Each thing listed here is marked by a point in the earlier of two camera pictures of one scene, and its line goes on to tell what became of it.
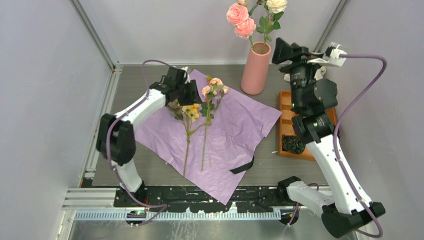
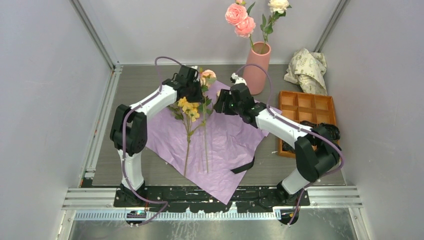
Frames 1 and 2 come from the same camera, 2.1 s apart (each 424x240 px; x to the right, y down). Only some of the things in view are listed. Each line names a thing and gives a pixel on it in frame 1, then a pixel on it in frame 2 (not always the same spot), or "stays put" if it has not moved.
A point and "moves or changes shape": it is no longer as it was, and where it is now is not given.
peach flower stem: [214, 92] moves or changes shape
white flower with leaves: [275, 9] moves or changes shape
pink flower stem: [237, 14] stays put
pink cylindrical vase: [253, 79] stays put
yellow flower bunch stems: [186, 113] stays put
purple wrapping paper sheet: [223, 139] stays put
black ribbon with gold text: [243, 167] stays put
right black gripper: [297, 55] -> [224, 97]
